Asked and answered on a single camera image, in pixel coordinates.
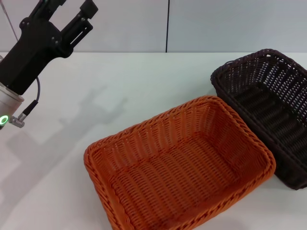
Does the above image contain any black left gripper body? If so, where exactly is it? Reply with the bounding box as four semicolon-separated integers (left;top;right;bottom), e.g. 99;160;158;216
0;14;73;95

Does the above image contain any orange woven plastic basket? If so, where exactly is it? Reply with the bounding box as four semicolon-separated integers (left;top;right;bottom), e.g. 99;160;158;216
83;95;276;230

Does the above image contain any dark brown woven plastic basket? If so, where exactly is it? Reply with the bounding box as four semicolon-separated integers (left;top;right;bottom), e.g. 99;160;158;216
210;48;307;191

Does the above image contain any grey cable with metal plug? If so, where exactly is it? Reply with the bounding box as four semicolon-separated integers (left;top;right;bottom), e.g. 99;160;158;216
9;77;41;125

